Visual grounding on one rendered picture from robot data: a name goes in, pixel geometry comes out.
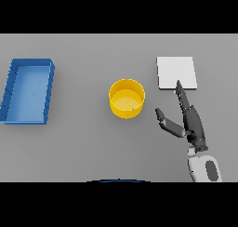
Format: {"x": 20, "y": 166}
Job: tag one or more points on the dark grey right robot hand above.
{"x": 193, "y": 122}

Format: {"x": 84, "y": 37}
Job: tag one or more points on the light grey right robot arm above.
{"x": 202, "y": 168}

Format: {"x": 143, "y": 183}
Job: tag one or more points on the pale square measuring scale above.
{"x": 176, "y": 72}

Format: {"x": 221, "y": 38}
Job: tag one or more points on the yellow bowl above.
{"x": 126, "y": 99}

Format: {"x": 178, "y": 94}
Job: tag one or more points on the blue tray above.
{"x": 28, "y": 92}

